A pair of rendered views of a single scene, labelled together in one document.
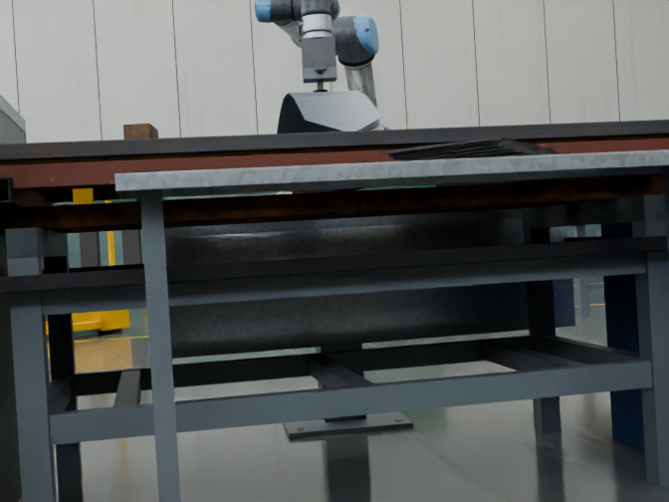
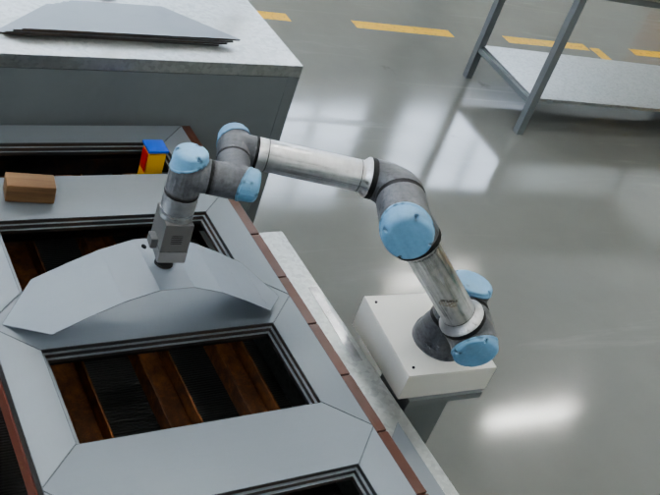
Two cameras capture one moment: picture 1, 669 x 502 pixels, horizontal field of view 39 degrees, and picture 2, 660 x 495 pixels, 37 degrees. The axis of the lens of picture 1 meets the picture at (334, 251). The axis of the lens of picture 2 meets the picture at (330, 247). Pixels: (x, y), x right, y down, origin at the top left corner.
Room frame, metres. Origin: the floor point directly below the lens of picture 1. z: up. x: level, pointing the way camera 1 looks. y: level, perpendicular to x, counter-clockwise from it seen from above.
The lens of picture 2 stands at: (1.86, -1.67, 2.35)
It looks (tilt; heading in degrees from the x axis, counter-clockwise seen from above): 34 degrees down; 61
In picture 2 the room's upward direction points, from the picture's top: 21 degrees clockwise
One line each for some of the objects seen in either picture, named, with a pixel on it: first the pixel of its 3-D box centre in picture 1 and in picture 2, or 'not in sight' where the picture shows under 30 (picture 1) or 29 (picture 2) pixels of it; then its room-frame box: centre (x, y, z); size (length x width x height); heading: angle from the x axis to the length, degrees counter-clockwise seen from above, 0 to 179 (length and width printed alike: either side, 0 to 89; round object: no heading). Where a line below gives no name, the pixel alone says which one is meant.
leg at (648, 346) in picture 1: (656, 339); not in sight; (2.21, -0.74, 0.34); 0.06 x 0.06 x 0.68; 11
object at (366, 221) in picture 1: (360, 222); (351, 393); (2.95, -0.09, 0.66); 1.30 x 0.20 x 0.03; 101
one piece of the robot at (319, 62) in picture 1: (318, 57); (166, 229); (2.39, 0.01, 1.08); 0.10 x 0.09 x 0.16; 4
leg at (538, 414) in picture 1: (541, 319); not in sight; (2.86, -0.61, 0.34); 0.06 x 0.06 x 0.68; 11
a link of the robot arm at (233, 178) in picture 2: (317, 5); (233, 177); (2.50, 0.01, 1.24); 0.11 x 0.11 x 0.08; 78
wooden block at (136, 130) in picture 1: (141, 137); (29, 188); (2.15, 0.42, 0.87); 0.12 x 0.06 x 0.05; 2
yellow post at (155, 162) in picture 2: (83, 193); (148, 177); (2.50, 0.65, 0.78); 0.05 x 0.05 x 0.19; 11
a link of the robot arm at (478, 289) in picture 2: not in sight; (464, 299); (3.20, -0.01, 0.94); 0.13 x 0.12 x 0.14; 78
